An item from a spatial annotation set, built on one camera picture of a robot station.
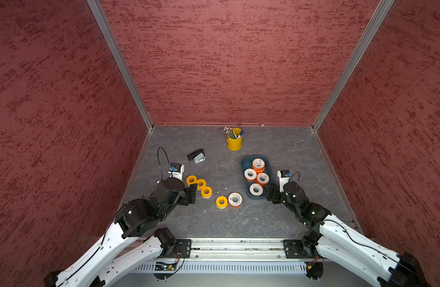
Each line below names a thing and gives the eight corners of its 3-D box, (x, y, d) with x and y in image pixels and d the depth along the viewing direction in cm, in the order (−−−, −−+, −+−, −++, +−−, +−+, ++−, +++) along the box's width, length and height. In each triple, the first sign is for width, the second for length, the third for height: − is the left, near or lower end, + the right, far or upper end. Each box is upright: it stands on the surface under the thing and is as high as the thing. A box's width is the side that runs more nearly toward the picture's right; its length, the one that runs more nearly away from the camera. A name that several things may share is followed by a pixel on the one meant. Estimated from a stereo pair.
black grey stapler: (190, 166, 102) (189, 162, 99) (187, 157, 106) (186, 153, 103) (206, 160, 105) (206, 156, 102) (203, 152, 109) (202, 148, 106)
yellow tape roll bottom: (215, 208, 87) (215, 207, 85) (216, 197, 91) (216, 195, 89) (227, 208, 87) (227, 207, 85) (227, 197, 91) (227, 195, 89)
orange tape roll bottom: (228, 208, 87) (228, 206, 85) (228, 193, 92) (228, 192, 90) (242, 208, 87) (242, 206, 85) (241, 193, 92) (242, 192, 90)
